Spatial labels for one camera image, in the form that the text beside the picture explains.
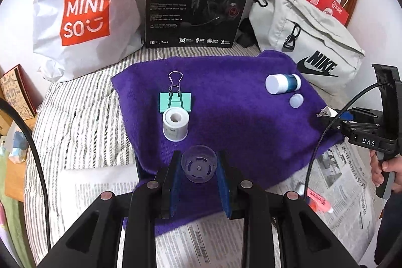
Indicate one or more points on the person's right hand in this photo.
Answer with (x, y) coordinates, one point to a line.
(375, 170)

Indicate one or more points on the pink highlighter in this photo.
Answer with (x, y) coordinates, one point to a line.
(318, 200)

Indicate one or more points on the small white round cap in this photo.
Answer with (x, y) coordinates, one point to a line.
(296, 100)

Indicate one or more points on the white and blue bottle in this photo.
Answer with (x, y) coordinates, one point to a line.
(282, 83)

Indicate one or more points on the person's right forearm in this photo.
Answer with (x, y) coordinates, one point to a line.
(392, 230)

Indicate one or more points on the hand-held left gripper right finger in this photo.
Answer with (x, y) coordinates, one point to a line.
(223, 189)

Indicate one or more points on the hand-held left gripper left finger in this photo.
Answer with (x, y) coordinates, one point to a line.
(175, 189)

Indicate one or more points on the green binder clip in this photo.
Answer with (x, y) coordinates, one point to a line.
(176, 103)

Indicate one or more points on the newspaper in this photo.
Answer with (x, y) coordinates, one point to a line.
(194, 246)

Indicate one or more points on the patterned book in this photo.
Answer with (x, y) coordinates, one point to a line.
(15, 92)

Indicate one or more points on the clear plastic cap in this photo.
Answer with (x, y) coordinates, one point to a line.
(198, 166)

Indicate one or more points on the purple towel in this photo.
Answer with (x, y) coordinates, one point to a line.
(235, 104)

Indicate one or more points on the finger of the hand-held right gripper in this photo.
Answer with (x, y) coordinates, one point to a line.
(336, 124)
(345, 115)

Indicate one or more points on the white tape roll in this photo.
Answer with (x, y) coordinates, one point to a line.
(176, 126)

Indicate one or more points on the white charger plug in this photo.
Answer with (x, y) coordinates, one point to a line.
(326, 112)

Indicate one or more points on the grey waist bag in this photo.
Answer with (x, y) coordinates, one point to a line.
(314, 32)

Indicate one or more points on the wooden nightstand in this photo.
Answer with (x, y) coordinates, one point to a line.
(12, 180)

